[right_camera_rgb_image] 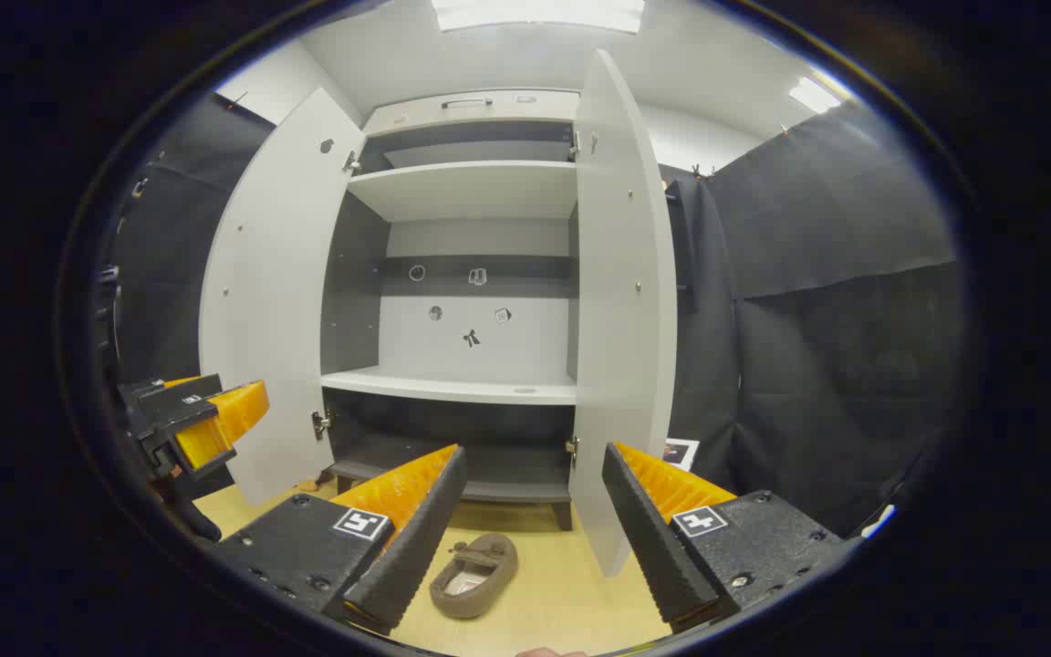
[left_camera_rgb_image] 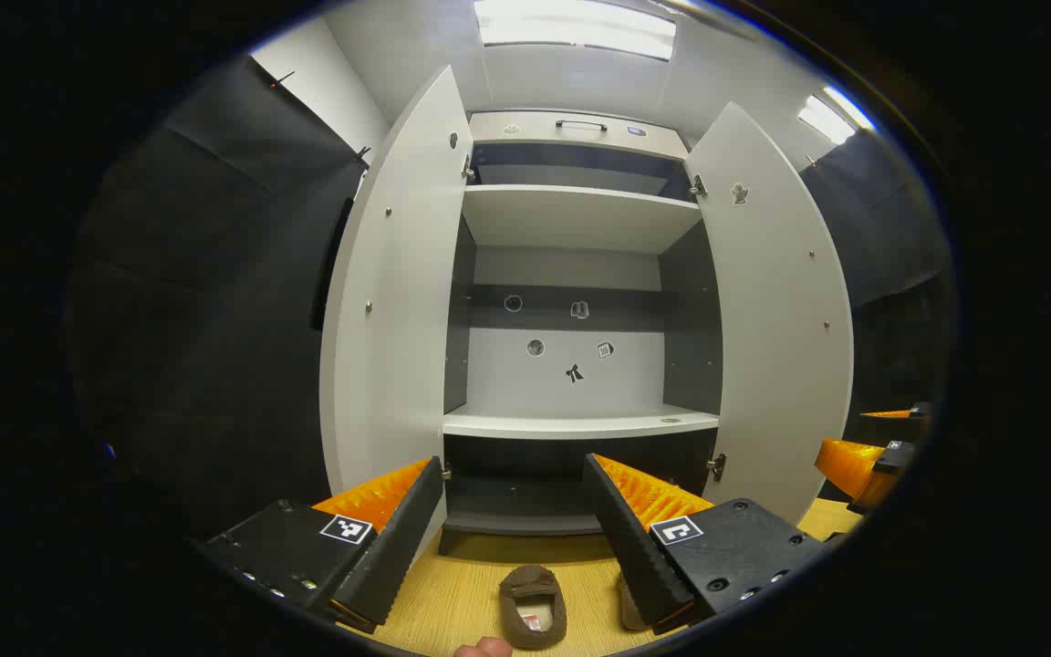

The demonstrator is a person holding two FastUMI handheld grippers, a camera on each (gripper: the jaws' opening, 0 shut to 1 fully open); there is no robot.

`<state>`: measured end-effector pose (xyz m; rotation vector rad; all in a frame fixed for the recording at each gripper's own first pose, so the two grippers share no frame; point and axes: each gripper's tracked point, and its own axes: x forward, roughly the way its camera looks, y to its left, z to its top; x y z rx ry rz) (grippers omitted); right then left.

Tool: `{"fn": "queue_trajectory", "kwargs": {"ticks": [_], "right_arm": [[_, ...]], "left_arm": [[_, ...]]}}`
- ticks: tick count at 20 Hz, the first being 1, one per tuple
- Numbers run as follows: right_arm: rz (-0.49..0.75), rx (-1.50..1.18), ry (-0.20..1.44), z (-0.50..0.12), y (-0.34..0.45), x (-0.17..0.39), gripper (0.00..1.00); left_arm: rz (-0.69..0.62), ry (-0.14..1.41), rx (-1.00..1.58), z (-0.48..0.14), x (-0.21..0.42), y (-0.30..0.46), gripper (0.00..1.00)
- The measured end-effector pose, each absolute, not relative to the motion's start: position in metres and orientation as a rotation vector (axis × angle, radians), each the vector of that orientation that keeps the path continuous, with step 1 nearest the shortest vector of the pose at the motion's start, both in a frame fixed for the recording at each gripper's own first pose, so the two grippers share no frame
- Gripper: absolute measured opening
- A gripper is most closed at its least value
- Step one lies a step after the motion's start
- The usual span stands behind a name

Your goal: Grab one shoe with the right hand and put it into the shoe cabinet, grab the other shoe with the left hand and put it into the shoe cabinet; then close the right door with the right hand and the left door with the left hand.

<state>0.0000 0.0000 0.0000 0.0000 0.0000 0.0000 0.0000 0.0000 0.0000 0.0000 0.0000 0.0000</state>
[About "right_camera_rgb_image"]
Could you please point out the small ceiling light panel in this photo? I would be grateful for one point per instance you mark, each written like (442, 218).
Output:
(815, 94)

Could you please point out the black backdrop cloth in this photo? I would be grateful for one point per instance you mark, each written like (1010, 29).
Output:
(836, 365)

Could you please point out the grey white shoe cabinet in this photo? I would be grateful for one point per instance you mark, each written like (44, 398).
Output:
(471, 192)

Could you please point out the brown fuzzy shoe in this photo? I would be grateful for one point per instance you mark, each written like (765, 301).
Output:
(489, 555)

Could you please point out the shoe cabinet door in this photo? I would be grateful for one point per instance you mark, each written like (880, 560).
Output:
(621, 319)
(279, 292)

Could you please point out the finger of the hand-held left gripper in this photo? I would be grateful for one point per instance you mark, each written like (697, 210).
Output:
(170, 388)
(224, 420)

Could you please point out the white box with picture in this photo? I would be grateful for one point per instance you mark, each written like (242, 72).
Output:
(681, 453)

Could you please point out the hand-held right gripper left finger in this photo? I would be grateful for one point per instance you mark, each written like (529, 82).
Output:
(416, 547)

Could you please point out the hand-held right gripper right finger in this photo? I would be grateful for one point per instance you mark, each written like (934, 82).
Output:
(653, 547)

